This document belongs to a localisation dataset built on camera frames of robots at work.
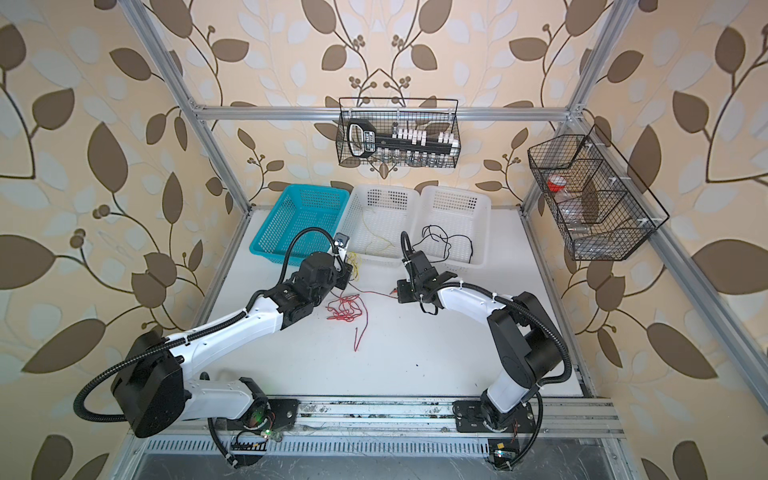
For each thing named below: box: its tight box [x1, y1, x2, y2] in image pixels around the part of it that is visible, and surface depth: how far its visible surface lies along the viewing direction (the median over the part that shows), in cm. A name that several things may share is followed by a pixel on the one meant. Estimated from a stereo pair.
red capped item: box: [547, 175, 567, 193], surface depth 84 cm
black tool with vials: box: [347, 118, 460, 163], surface depth 86 cm
